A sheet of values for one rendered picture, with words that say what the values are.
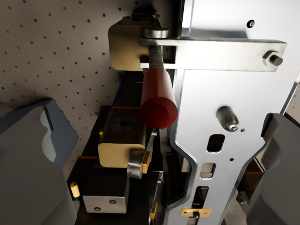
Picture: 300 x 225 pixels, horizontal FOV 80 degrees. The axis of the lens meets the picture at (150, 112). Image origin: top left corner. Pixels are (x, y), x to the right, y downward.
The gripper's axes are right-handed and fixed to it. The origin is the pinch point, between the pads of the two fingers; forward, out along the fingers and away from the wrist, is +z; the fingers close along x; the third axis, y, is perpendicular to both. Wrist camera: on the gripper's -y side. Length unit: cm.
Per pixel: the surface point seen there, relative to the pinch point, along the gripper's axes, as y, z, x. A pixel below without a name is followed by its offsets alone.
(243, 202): 40, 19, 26
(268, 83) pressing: 6.0, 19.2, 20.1
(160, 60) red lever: -0.9, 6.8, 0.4
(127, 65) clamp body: 2.0, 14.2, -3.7
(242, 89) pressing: 7.3, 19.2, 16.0
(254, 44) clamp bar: -1.6, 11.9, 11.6
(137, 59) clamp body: 1.2, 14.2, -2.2
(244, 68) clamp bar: 1.3, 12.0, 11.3
